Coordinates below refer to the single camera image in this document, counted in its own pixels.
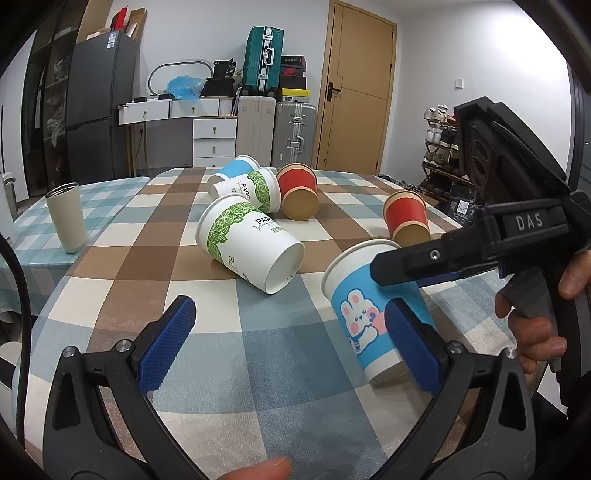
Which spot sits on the white drawer desk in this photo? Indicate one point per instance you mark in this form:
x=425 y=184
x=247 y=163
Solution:
x=163 y=134

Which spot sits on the white green paper cup near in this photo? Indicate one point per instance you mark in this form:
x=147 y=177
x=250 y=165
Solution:
x=249 y=243

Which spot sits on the left hand thumb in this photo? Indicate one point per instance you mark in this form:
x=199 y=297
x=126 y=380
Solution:
x=273 y=469

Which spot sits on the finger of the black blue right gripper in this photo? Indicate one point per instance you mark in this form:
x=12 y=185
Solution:
x=457 y=254

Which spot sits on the red paper cup left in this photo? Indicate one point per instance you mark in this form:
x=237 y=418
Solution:
x=298 y=190

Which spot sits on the black printed bag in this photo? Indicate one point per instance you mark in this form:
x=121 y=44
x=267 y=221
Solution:
x=462 y=211

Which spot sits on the blue bunny paper cup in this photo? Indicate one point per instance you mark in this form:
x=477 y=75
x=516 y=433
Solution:
x=360 y=305

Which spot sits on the blue plastic bag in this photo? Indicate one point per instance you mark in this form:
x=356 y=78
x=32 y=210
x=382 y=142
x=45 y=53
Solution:
x=185 y=88

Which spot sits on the beige steel tumbler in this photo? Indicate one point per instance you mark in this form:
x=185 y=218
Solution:
x=64 y=204

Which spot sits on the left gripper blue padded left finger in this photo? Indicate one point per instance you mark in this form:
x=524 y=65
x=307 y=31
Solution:
x=79 y=440

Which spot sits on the red paper cup right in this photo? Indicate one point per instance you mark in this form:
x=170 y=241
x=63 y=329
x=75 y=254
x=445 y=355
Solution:
x=405 y=213

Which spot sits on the right hand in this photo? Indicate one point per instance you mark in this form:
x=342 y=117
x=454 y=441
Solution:
x=535 y=338

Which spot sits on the wooden shoe rack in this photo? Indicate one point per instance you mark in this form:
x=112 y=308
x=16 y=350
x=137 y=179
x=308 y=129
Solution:
x=445 y=180

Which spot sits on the beige suitcase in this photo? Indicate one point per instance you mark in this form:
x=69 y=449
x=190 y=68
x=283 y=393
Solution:
x=255 y=128

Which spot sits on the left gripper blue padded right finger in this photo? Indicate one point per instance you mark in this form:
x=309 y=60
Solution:
x=499 y=441

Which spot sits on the stacked shoe boxes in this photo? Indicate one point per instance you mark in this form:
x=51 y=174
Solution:
x=293 y=79

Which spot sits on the checkered tablecloth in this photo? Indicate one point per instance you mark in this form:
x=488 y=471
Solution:
x=259 y=376

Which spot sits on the white green paper cup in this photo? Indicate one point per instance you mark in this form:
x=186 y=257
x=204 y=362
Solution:
x=260 y=187
x=249 y=243

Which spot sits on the red paper cup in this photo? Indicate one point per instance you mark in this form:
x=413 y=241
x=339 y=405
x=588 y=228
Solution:
x=298 y=190
x=405 y=213

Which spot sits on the blue white paper cup far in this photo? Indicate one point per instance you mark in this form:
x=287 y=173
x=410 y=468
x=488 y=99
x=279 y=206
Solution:
x=242 y=164

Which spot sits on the teal suitcase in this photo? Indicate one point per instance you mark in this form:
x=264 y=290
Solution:
x=261 y=67

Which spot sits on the black refrigerator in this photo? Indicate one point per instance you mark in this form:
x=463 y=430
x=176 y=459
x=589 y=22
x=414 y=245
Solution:
x=100 y=80

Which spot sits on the silver suitcase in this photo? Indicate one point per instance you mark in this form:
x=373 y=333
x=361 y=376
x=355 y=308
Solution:
x=293 y=134

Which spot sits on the white green paper cup far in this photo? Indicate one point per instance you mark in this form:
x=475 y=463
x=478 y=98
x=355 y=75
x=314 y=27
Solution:
x=260 y=187

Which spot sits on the wooden door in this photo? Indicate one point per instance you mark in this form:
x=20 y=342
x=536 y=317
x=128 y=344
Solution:
x=355 y=99

